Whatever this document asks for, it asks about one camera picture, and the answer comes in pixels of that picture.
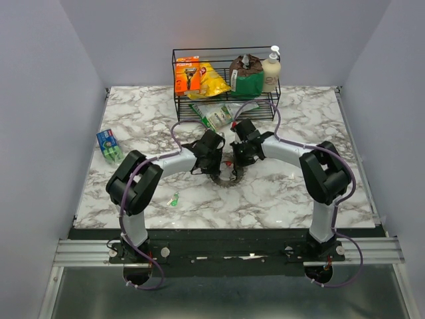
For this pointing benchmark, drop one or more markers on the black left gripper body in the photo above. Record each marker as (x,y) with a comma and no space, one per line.
(212,166)

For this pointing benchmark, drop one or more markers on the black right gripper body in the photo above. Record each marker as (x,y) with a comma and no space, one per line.
(242,156)

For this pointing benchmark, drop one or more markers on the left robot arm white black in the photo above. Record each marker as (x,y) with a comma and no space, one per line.
(133,184)

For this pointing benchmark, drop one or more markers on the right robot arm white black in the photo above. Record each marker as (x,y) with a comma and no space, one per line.
(326,177)

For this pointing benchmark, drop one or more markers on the green white plastic pouch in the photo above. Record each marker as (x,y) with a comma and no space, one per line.
(216,115)

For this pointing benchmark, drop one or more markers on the green key tag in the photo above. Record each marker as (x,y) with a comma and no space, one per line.
(174,200)

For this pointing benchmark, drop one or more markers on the yellow snack bag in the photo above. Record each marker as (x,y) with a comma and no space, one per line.
(212,83)

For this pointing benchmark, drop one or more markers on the brown green bag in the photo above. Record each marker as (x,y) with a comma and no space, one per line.
(246,77)

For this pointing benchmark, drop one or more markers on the cream lotion pump bottle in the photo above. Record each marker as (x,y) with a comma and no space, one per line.
(271,67)

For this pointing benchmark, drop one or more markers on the orange razor package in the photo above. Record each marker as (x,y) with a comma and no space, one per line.
(187,75)

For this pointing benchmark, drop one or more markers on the blue green toothpaste box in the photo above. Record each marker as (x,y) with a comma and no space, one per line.
(109,146)

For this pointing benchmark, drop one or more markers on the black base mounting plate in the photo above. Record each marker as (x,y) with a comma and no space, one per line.
(168,253)

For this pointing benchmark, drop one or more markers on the aluminium rail frame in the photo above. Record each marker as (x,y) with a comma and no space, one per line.
(94,253)

